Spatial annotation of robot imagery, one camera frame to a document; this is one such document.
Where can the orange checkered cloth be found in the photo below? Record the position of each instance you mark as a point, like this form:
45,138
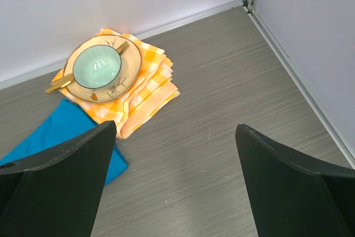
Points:
150,92

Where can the beige decorated plate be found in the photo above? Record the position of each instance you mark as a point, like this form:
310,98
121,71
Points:
104,68

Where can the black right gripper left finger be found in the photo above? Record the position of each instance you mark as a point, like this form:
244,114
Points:
57,192

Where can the gold cutlery piece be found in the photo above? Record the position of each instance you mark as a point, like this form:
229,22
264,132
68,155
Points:
59,84

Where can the light green bowl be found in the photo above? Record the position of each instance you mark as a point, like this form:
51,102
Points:
97,67

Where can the blue t-shirt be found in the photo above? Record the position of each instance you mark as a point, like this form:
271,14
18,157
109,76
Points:
66,122

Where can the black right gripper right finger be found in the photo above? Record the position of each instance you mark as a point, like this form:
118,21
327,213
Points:
292,193

